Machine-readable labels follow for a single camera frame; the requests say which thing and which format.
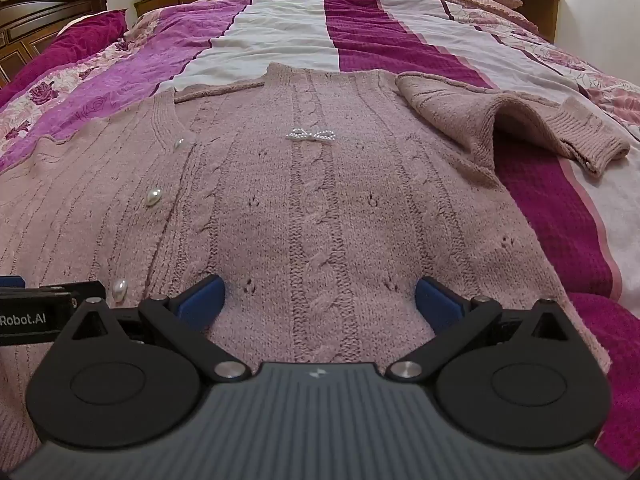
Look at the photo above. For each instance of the magenta floral striped bedspread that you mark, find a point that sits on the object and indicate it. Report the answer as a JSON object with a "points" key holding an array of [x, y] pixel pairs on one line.
{"points": [[290, 35]]}

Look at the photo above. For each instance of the magenta pillow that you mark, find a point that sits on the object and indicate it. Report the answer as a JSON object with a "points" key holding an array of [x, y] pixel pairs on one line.
{"points": [[85, 40]]}

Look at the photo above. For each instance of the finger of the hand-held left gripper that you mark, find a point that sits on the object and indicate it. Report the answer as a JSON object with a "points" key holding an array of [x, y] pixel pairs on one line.
{"points": [[11, 282]]}

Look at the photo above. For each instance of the pink knit cardigan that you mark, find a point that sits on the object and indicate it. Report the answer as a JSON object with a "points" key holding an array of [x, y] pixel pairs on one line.
{"points": [[310, 185]]}

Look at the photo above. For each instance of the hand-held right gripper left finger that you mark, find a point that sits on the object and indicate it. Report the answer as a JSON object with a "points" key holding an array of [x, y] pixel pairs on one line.
{"points": [[202, 304]]}

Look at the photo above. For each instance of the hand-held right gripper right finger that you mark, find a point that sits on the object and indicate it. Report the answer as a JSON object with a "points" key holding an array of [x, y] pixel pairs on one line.
{"points": [[436, 304]]}

